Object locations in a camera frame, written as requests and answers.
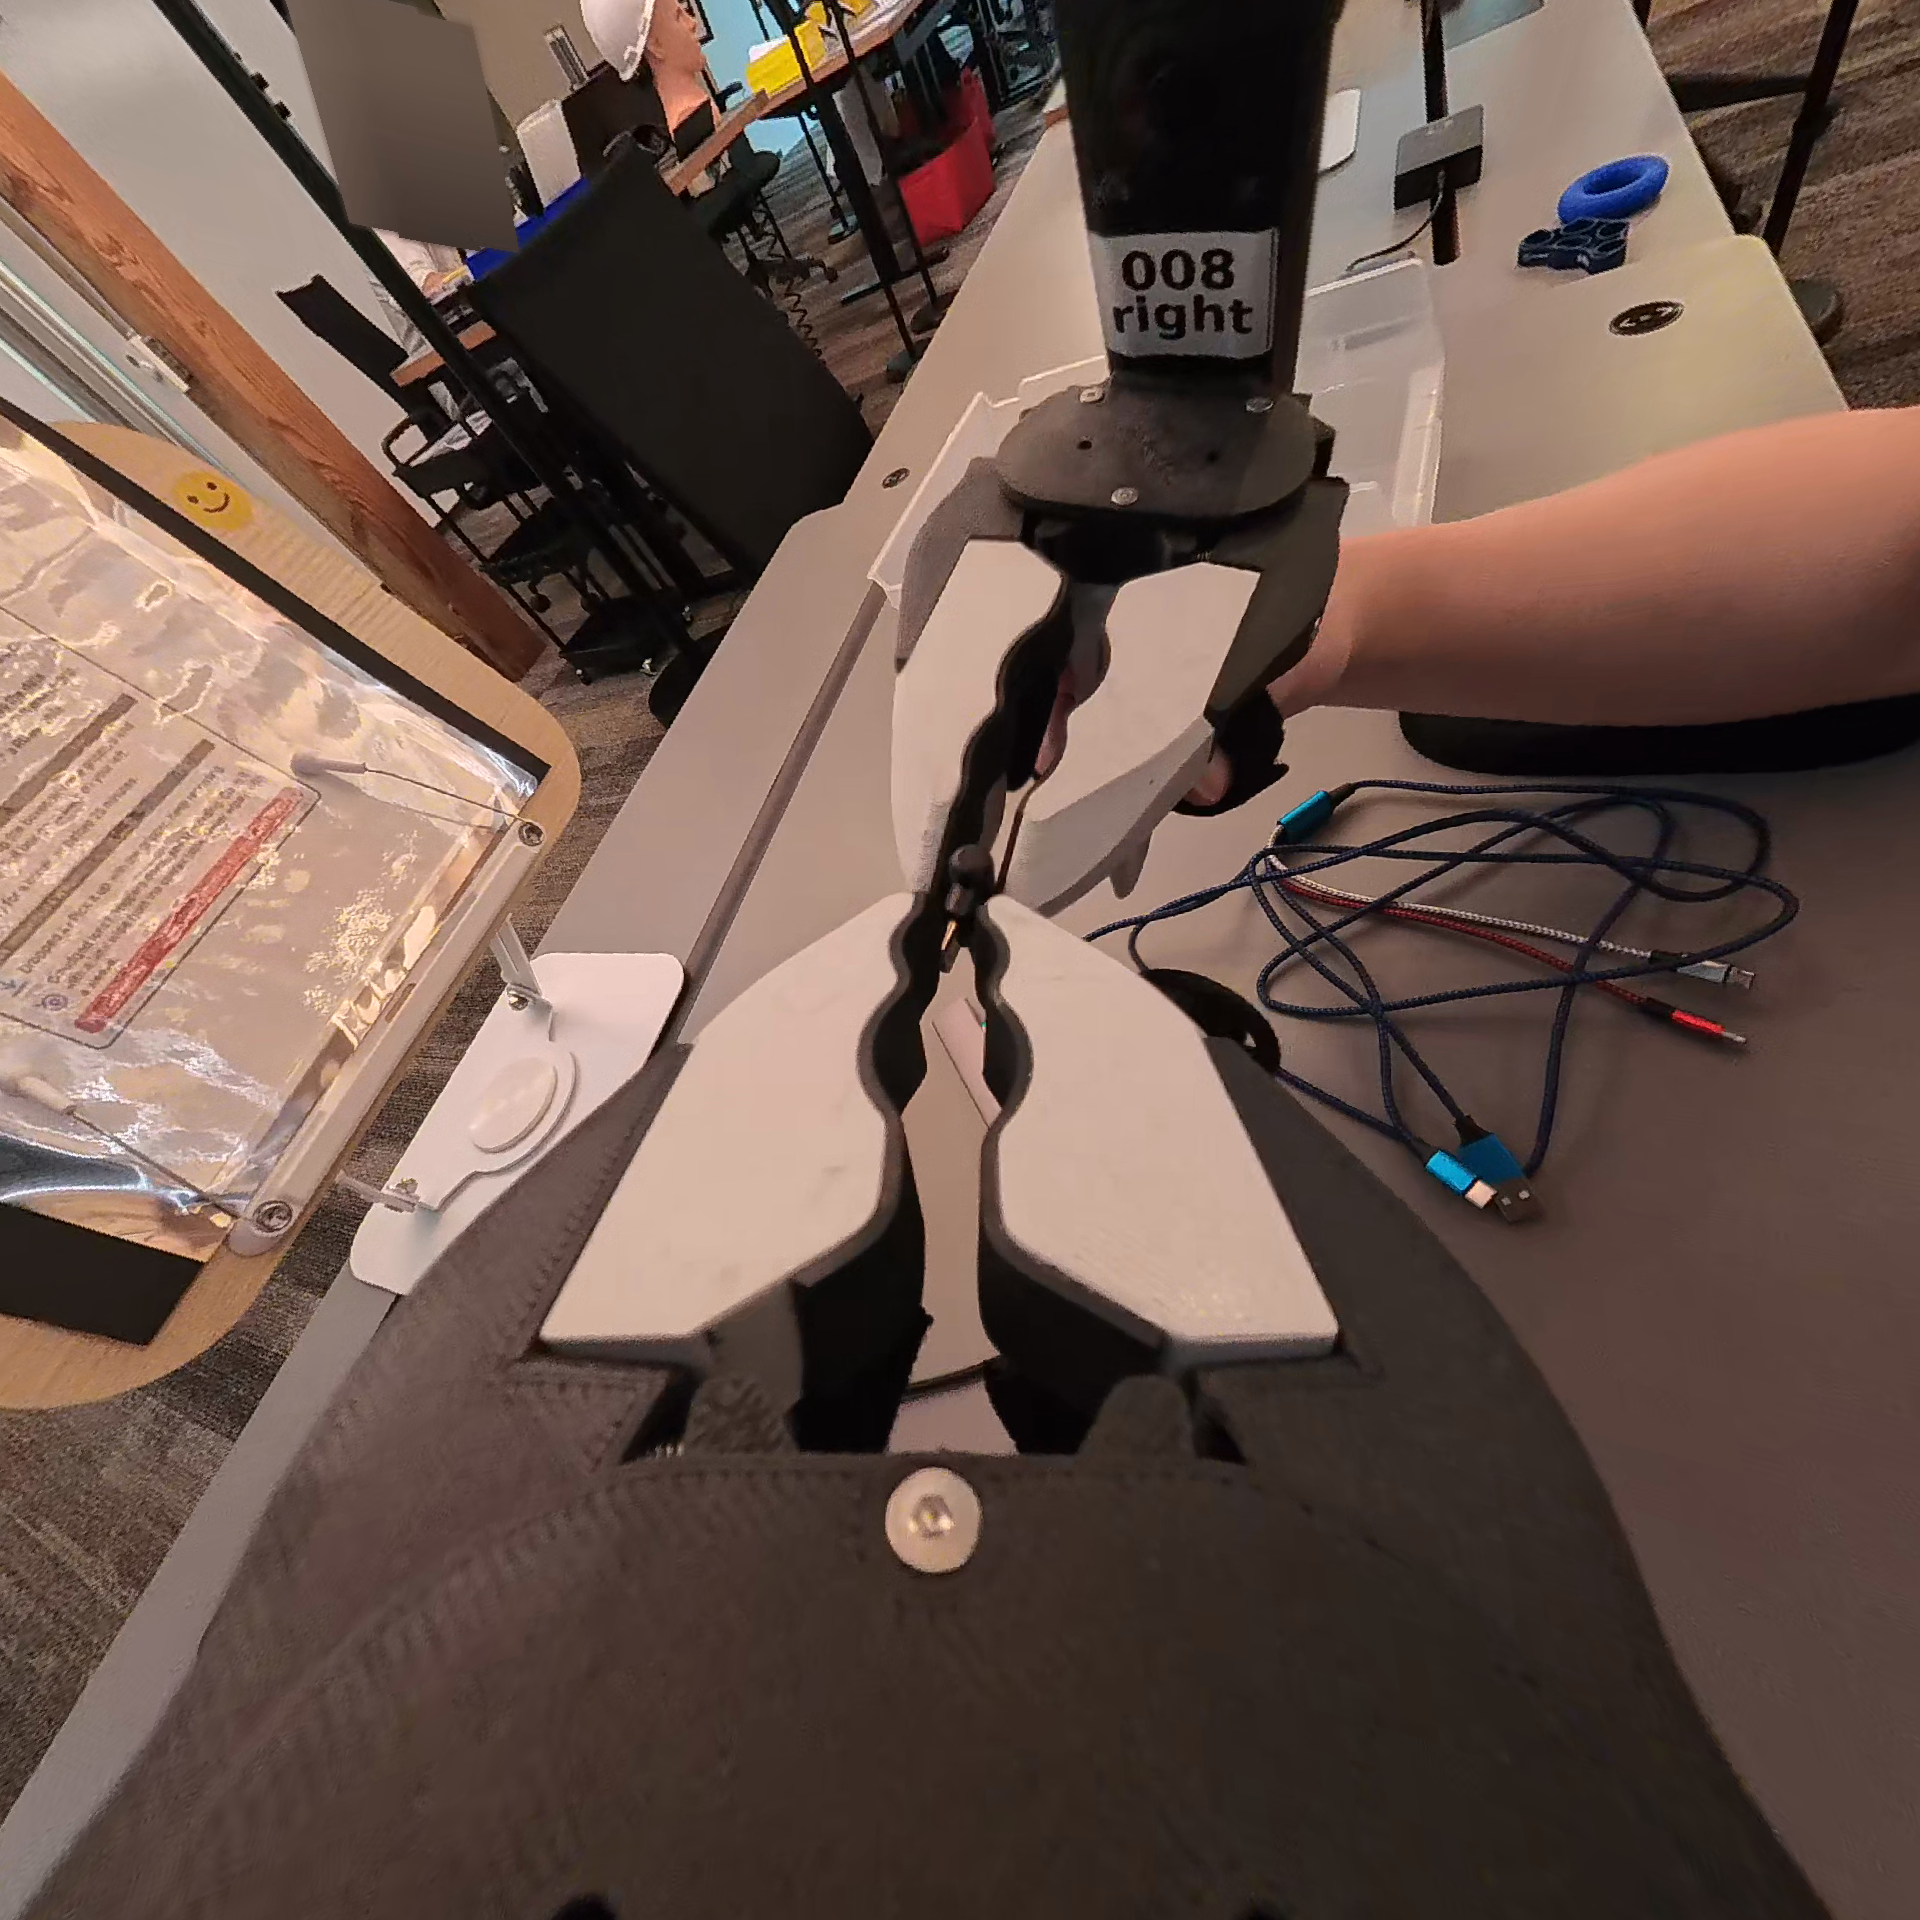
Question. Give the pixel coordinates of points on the mannequin head with white helmet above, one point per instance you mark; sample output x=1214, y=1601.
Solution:
x=675, y=75

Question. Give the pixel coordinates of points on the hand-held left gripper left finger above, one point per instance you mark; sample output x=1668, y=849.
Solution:
x=734, y=1155

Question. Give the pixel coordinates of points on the black wrist rest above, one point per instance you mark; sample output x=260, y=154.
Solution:
x=1651, y=745

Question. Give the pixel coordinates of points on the person's right forearm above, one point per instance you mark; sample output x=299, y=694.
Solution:
x=1651, y=586

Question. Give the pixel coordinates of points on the white tablet stand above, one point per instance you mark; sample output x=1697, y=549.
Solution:
x=600, y=1005

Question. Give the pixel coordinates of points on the clear plastic bin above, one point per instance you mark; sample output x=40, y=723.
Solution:
x=1372, y=390

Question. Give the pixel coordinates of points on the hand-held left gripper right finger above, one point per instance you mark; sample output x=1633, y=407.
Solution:
x=1154, y=1170

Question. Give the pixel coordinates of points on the blue plastic linkage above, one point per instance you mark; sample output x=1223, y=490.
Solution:
x=1545, y=245

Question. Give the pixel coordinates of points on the black adapter box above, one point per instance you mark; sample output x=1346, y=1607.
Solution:
x=1440, y=149

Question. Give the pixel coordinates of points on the person's right hand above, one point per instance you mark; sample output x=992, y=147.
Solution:
x=1350, y=645

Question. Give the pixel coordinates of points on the red plastic bin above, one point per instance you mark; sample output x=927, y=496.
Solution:
x=945, y=187

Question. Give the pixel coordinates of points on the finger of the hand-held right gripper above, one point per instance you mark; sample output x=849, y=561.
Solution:
x=953, y=674
x=1161, y=690

